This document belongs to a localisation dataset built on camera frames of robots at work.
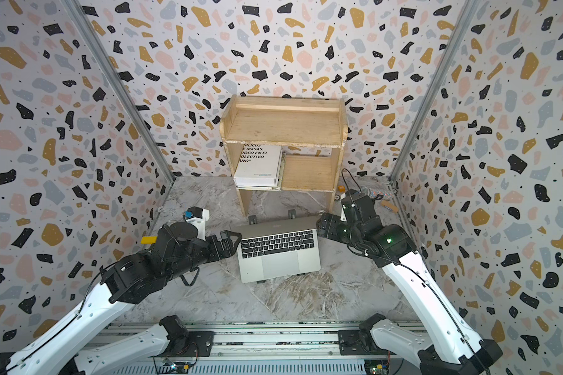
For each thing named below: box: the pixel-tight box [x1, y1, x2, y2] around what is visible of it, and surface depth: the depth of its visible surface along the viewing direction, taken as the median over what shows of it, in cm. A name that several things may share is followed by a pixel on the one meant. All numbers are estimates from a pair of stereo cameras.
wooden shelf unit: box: [218, 95, 348, 218], surface depth 84 cm
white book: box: [233, 143, 284, 192], surface depth 89 cm
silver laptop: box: [229, 216, 322, 284], surface depth 89 cm
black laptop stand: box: [248, 209, 297, 225], surface depth 89 cm
